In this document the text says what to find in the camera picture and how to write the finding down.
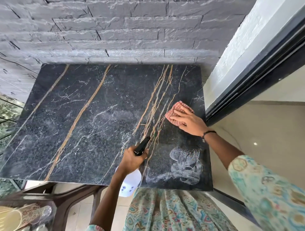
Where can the black door frame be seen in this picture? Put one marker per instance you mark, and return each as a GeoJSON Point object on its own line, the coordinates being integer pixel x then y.
{"type": "Point", "coordinates": [250, 71]}

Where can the person's left hand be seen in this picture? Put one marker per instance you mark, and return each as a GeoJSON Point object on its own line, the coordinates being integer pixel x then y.
{"type": "Point", "coordinates": [131, 163]}

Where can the dark brown plastic stool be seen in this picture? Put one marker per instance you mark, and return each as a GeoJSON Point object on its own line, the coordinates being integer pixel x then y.
{"type": "Point", "coordinates": [71, 195]}

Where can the black marble table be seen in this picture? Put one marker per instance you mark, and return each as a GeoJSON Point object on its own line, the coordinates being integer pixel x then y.
{"type": "Point", "coordinates": [95, 119]}

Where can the clear drinking glass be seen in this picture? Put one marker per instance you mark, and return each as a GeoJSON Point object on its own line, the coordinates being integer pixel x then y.
{"type": "Point", "coordinates": [43, 213]}

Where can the person's right forearm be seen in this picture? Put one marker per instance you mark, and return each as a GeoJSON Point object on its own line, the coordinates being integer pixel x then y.
{"type": "Point", "coordinates": [222, 150]}

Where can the cream floral cup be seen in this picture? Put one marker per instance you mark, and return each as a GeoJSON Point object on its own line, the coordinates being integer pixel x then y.
{"type": "Point", "coordinates": [26, 214]}

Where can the brown checked cloth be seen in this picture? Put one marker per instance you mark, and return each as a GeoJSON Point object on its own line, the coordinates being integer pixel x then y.
{"type": "Point", "coordinates": [177, 106]}

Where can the white spray bottle black head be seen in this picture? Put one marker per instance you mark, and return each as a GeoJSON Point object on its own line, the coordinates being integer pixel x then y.
{"type": "Point", "coordinates": [129, 184]}

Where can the person's left forearm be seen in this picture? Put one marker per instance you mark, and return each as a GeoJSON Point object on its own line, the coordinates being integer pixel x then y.
{"type": "Point", "coordinates": [107, 200]}

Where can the green leafy tree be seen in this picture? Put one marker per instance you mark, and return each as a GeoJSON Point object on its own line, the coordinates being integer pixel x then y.
{"type": "Point", "coordinates": [9, 111]}

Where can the person's right hand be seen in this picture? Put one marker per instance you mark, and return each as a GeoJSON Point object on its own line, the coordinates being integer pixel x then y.
{"type": "Point", "coordinates": [193, 123]}

